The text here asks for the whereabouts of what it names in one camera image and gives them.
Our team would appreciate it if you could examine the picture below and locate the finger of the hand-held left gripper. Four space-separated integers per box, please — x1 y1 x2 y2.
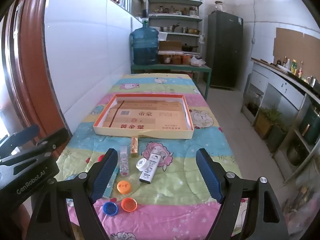
0 128 70 167
0 124 40 159

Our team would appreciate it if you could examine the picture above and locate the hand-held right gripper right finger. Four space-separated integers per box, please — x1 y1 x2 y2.
196 148 290 240

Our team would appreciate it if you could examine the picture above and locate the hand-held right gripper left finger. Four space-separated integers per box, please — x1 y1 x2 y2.
26 148 118 240

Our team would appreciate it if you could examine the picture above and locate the light blue packet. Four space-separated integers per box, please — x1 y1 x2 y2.
103 167 120 197

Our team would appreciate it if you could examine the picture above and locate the dark blue bottle cap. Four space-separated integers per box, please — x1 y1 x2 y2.
103 201 118 216

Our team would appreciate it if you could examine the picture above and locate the plain orange bottle cap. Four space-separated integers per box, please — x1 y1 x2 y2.
121 197 138 212

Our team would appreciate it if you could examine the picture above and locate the white bottle cap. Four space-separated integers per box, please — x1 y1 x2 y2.
136 158 150 172

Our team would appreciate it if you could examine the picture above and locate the small gold box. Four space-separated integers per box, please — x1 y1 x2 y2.
130 136 139 158

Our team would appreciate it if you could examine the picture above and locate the white printed rectangular box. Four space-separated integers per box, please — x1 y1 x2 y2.
139 152 162 184

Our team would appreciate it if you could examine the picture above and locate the shallow orange-rimmed cardboard tray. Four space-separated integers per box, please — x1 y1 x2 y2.
93 94 194 140

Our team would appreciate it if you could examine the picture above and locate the clear plastic box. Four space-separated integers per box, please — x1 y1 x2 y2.
119 145 129 176

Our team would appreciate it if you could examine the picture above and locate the printed orange bottle cap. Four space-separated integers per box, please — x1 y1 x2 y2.
117 180 132 194

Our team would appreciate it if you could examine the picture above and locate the pastel striped cartoon blanket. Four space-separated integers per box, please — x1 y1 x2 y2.
54 73 249 240

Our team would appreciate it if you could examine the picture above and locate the yellow planter with grass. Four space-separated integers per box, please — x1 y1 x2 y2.
254 107 276 140

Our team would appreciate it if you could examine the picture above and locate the dark green planter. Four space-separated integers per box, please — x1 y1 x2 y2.
266 122 288 153

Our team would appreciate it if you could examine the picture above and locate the white plastic bag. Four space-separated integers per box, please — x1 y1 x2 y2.
191 56 207 67

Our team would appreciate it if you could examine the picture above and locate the green bench table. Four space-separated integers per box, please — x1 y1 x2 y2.
131 63 212 100

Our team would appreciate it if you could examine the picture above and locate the grey kitchen counter cabinet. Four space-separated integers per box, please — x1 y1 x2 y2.
241 57 320 183

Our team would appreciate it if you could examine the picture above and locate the dark green fridge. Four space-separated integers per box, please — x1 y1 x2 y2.
207 10 244 90

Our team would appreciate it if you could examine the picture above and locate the black pan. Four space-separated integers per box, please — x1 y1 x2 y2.
181 43 199 52

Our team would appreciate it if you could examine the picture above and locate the brown cardboard box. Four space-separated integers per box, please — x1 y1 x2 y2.
159 41 183 52

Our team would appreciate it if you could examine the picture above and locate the blue water jug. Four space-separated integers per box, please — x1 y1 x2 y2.
130 10 160 65

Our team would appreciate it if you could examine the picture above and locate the row of condiment bottles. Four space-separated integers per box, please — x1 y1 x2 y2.
276 56 304 78

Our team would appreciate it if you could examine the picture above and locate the pale green shelf rack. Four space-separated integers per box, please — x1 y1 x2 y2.
146 0 204 57

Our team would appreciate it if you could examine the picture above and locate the red-brown door frame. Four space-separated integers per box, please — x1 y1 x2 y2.
1 0 73 157

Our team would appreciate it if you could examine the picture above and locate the cardboard sheet on wall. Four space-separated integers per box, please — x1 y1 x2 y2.
273 27 320 67

